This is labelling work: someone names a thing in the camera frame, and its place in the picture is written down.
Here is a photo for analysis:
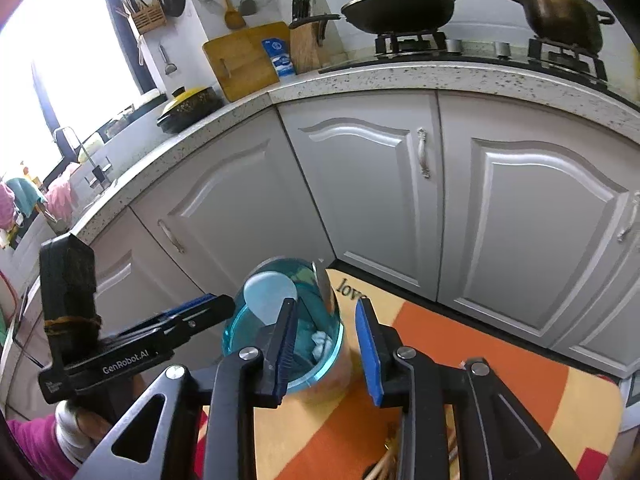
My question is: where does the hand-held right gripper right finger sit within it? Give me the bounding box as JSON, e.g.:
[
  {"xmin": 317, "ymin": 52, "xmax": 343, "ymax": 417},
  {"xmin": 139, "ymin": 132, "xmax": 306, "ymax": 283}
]
[{"xmin": 354, "ymin": 297, "xmax": 581, "ymax": 480}]

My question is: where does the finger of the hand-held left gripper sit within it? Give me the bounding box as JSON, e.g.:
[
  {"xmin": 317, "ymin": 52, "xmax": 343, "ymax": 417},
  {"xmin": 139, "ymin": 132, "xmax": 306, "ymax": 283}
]
[
  {"xmin": 157, "ymin": 293, "xmax": 222, "ymax": 324},
  {"xmin": 101, "ymin": 295, "xmax": 236, "ymax": 357}
]

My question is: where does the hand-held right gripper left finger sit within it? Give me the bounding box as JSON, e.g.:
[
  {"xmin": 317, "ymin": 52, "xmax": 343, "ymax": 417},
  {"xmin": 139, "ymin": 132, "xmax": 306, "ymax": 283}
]
[{"xmin": 75, "ymin": 297, "xmax": 301, "ymax": 480}]

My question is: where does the metal spoon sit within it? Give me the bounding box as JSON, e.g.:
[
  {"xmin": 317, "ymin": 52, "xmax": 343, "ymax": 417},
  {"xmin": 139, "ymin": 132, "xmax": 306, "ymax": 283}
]
[{"xmin": 312, "ymin": 259, "xmax": 336, "ymax": 317}]

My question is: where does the wooden chopstick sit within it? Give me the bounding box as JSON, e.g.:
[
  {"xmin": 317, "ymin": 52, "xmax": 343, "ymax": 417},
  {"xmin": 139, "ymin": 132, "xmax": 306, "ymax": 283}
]
[
  {"xmin": 446, "ymin": 405, "xmax": 460, "ymax": 467},
  {"xmin": 364, "ymin": 447, "xmax": 403, "ymax": 480}
]

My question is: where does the person's left forearm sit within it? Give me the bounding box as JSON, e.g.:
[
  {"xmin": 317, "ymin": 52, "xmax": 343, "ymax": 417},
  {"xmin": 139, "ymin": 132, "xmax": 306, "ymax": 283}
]
[{"xmin": 6, "ymin": 416, "xmax": 78, "ymax": 480}]

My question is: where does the person's left hand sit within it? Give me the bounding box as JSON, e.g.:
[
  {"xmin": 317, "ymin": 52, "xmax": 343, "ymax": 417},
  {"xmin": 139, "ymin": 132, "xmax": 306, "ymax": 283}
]
[{"xmin": 54, "ymin": 399, "xmax": 113, "ymax": 467}]

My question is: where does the white crumpled tissue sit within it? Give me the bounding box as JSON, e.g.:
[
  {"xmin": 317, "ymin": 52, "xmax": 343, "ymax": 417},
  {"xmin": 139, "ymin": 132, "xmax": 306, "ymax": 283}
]
[{"xmin": 309, "ymin": 330, "xmax": 335, "ymax": 362}]

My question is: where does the white cabinet door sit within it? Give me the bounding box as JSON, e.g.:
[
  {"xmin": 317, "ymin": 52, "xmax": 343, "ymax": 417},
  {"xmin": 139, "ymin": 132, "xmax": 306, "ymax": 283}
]
[
  {"xmin": 10, "ymin": 207, "xmax": 221, "ymax": 406},
  {"xmin": 437, "ymin": 91, "xmax": 640, "ymax": 351},
  {"xmin": 552, "ymin": 240, "xmax": 640, "ymax": 377},
  {"xmin": 276, "ymin": 91, "xmax": 443, "ymax": 302},
  {"xmin": 127, "ymin": 107, "xmax": 336, "ymax": 311}
]

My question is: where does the orange yellow printed mat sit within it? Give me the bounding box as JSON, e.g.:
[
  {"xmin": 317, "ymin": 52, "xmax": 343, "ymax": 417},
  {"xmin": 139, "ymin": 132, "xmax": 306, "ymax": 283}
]
[{"xmin": 200, "ymin": 266, "xmax": 626, "ymax": 480}]

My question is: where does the pink cloth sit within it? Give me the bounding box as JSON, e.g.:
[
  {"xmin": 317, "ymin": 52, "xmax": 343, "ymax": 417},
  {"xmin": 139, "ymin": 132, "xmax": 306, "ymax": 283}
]
[
  {"xmin": 0, "ymin": 180, "xmax": 16, "ymax": 228},
  {"xmin": 46, "ymin": 162, "xmax": 81, "ymax": 223}
]

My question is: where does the teal cloth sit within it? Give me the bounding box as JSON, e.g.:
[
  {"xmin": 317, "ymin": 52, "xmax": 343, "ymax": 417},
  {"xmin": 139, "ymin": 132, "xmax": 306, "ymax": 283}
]
[{"xmin": 5, "ymin": 176, "xmax": 46, "ymax": 216}]

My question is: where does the black kitchen faucet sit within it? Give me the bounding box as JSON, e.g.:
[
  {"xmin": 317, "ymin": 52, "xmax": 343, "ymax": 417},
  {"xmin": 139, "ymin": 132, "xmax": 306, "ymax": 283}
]
[{"xmin": 52, "ymin": 126, "xmax": 113, "ymax": 192}]

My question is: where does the clay pot with yellow lid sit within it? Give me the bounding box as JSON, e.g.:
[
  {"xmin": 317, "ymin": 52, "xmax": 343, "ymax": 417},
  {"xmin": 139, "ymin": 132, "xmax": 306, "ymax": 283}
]
[{"xmin": 156, "ymin": 86, "xmax": 224, "ymax": 135}]

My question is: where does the wooden cutting board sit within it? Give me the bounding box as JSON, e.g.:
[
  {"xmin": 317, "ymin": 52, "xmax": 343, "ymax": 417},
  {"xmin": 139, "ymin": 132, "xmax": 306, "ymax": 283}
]
[{"xmin": 202, "ymin": 21, "xmax": 291, "ymax": 103}]

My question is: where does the kitchen window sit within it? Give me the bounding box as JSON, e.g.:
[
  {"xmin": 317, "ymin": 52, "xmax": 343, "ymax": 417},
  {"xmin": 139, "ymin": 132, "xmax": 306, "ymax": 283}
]
[{"xmin": 0, "ymin": 0, "xmax": 166, "ymax": 181}]

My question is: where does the blue white packet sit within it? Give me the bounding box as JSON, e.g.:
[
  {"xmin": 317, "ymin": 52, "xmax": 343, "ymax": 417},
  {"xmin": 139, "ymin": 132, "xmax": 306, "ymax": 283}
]
[{"xmin": 261, "ymin": 37, "xmax": 296, "ymax": 81}]

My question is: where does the wooden knife block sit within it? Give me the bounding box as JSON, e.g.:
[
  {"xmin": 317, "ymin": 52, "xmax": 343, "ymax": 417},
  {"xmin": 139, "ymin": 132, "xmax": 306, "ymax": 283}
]
[{"xmin": 289, "ymin": 0, "xmax": 323, "ymax": 75}]

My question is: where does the black burner grate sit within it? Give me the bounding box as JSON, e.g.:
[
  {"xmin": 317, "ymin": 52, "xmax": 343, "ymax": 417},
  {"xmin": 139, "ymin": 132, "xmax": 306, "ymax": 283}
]
[
  {"xmin": 375, "ymin": 31, "xmax": 448, "ymax": 58},
  {"xmin": 527, "ymin": 37, "xmax": 608, "ymax": 83}
]

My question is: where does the black glass gas stove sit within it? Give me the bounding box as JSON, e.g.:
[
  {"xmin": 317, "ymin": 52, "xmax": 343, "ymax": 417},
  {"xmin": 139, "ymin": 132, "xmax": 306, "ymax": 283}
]
[{"xmin": 317, "ymin": 30, "xmax": 613, "ymax": 96}]

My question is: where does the black wok with lid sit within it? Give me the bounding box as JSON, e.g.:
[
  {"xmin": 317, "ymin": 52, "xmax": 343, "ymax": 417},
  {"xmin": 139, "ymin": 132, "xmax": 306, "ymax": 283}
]
[{"xmin": 289, "ymin": 0, "xmax": 457, "ymax": 36}]

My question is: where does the brass pot with lid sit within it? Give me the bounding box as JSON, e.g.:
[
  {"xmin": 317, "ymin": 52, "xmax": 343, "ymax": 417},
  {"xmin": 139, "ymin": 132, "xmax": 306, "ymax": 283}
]
[{"xmin": 501, "ymin": 0, "xmax": 616, "ymax": 56}]

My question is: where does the silver cabinet handle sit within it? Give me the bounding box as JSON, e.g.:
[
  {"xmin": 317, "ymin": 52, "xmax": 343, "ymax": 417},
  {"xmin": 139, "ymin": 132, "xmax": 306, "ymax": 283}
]
[
  {"xmin": 616, "ymin": 205, "xmax": 640, "ymax": 243},
  {"xmin": 157, "ymin": 219, "xmax": 186, "ymax": 255},
  {"xmin": 416, "ymin": 128, "xmax": 432, "ymax": 179}
]

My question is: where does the wooden wall utensil holder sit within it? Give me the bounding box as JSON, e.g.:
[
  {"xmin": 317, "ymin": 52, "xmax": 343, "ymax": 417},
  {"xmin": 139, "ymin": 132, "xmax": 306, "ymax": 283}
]
[{"xmin": 129, "ymin": 2, "xmax": 167, "ymax": 36}]

